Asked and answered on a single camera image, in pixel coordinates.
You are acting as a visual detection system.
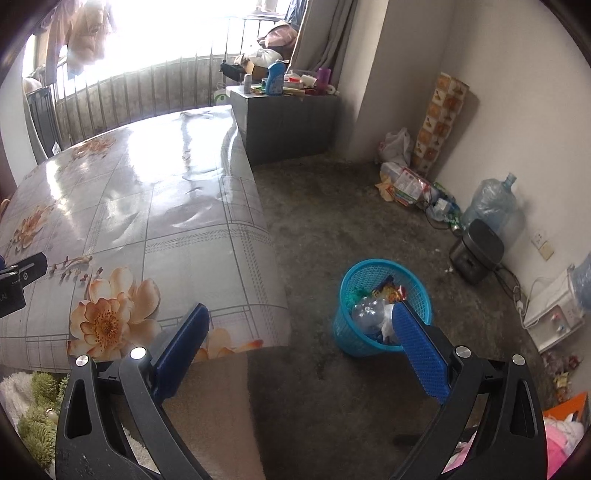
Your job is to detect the large water jug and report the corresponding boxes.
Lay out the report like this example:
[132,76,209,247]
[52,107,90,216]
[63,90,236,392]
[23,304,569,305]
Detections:
[462,173,518,236]

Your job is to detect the green fluffy rug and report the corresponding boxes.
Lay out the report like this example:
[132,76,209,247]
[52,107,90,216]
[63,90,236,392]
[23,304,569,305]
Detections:
[18,371,70,472]

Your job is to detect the pink cloth pile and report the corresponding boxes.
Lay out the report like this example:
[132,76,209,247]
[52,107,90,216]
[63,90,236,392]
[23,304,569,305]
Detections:
[259,25,298,49]

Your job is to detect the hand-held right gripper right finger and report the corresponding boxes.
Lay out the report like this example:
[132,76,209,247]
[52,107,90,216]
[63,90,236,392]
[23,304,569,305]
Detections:
[390,300,548,480]

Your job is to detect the grey curtain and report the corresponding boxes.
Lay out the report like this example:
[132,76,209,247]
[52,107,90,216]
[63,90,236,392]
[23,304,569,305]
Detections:
[288,0,358,77]

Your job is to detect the white water dispenser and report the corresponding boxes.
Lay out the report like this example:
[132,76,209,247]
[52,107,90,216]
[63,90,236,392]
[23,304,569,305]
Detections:
[523,268,587,354]

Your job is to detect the wall socket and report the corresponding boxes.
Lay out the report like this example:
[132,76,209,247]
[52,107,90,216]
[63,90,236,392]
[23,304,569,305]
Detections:
[531,231,555,259]

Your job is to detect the orange box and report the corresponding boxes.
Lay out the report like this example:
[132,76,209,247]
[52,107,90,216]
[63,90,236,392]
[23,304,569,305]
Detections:
[542,392,591,421]

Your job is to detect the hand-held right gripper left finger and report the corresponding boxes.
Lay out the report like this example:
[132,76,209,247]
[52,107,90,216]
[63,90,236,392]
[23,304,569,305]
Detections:
[55,302,211,480]

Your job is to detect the white fluffy towel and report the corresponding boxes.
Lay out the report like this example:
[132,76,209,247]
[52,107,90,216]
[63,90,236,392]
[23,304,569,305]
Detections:
[0,369,33,416]

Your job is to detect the metal balcony railing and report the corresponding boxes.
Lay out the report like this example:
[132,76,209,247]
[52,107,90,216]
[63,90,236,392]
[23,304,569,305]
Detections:
[23,16,296,153]

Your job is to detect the clear plastic cola bottle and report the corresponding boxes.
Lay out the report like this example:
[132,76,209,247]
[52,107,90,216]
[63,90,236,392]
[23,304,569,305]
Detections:
[352,298,393,335]

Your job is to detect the grey cabinet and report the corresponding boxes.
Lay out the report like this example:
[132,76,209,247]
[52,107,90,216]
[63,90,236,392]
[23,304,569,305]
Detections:
[229,85,342,166]

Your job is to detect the small water dispenser bottle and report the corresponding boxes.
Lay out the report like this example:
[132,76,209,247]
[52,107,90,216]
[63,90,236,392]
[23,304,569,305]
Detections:
[570,254,591,319]

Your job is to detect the pink hanging clothes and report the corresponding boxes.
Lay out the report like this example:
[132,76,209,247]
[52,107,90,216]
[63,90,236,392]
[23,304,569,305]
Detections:
[48,0,121,77]

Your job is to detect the floral tablecloth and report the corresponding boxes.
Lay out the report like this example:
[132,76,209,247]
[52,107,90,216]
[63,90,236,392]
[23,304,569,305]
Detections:
[0,104,293,372]

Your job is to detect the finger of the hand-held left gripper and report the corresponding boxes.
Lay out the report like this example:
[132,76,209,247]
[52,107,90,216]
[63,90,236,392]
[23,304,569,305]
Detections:
[0,251,49,288]

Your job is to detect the black cable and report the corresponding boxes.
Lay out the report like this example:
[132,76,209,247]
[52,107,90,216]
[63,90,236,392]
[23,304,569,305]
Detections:
[494,268,527,315]

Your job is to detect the tile-patterned roll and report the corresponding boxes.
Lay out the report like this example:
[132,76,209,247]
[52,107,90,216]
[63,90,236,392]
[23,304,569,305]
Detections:
[411,72,470,174]

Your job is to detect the blue plastic basket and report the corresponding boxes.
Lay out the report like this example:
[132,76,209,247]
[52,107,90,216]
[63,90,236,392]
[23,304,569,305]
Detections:
[333,259,433,358]

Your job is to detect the black rice cooker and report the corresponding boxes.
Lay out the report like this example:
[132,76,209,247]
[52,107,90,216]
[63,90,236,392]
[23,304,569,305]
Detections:
[449,219,505,284]

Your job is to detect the white plastic bag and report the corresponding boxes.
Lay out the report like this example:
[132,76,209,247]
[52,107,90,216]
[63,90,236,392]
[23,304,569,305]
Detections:
[378,128,413,164]

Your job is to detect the blue detergent bottle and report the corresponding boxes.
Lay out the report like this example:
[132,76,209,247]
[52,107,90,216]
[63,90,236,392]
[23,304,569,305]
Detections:
[267,59,286,95]

